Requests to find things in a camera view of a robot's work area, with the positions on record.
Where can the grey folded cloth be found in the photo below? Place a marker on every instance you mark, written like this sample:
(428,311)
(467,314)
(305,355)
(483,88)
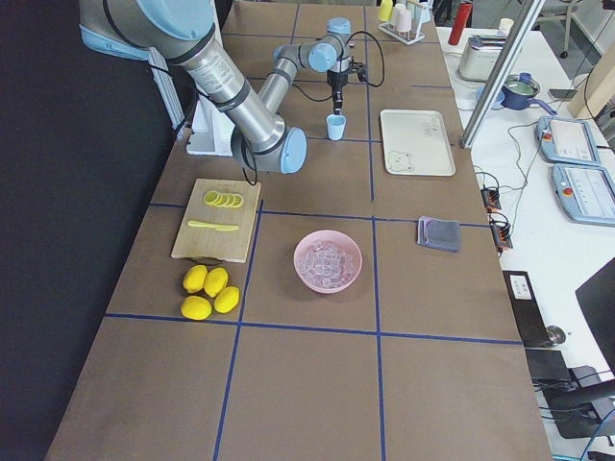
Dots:
(443,235)

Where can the teach pendant tablet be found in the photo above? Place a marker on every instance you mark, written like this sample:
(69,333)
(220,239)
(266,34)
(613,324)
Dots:
(585,192)
(564,140)

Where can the bamboo cutting board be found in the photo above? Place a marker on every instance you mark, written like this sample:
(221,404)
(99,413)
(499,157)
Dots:
(231,246)

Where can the yellow plastic knife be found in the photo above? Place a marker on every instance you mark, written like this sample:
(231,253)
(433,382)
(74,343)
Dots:
(196,224)

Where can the aluminium frame post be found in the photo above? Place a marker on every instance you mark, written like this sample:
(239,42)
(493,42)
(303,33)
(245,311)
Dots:
(503,65)

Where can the pink cup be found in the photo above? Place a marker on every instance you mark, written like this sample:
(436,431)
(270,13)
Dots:
(403,21)

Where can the yellow cup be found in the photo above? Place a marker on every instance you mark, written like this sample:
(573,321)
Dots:
(385,10)

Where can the lemon slices row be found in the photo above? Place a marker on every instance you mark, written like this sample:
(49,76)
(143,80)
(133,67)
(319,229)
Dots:
(223,199)

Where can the blue saucepan with lid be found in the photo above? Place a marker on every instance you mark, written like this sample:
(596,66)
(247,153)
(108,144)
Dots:
(520,92)

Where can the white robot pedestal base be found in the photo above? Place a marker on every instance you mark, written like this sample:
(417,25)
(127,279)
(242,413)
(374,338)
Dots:
(211,131)

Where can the light blue plastic cup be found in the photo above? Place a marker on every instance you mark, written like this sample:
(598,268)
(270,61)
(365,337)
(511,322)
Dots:
(336,124)

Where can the cream bear serving tray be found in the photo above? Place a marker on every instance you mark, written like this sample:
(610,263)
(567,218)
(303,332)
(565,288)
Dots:
(415,143)

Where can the orange power strip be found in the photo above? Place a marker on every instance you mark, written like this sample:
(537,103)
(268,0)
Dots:
(501,231)
(491,199)

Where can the black monitor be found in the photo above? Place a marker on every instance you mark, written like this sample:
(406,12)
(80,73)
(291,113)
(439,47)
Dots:
(596,301)

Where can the red bottle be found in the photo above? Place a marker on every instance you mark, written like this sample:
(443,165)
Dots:
(463,15)

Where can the white cup rack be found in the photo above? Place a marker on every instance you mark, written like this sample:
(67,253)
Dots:
(421,14)

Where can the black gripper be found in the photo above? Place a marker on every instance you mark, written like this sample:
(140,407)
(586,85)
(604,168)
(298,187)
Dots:
(336,80)

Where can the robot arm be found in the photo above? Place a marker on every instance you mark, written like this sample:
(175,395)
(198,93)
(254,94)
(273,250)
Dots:
(184,33)

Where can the yellow lemon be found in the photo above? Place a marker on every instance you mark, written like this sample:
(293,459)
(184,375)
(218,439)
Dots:
(194,278)
(196,308)
(216,281)
(227,300)

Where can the pink bowl of ice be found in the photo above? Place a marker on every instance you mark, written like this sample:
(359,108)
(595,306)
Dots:
(327,261)

